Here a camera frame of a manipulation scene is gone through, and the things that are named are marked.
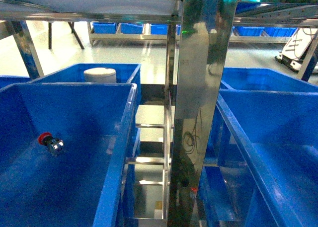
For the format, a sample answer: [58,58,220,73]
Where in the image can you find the red push button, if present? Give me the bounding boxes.
[37,132,64,156]

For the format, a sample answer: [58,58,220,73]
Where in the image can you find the blue container left rear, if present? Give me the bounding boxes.
[31,63,142,128]

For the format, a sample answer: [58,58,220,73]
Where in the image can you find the blue container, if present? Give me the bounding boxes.
[0,82,137,227]
[199,89,318,227]
[31,63,142,128]
[220,68,318,93]

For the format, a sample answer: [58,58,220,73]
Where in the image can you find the white cylindrical tub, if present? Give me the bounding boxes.
[83,67,117,83]

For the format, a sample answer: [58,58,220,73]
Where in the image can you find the blue container right rear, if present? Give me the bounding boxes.
[220,68,318,93]

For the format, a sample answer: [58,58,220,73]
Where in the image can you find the blue container left front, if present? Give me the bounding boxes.
[0,82,137,227]

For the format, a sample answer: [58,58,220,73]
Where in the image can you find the blue container right front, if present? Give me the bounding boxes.
[199,89,318,227]

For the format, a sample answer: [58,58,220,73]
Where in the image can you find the white mobile robot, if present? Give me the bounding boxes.
[275,28,318,72]

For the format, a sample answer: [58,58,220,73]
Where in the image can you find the stainless steel shelf post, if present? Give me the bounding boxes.
[167,0,238,227]

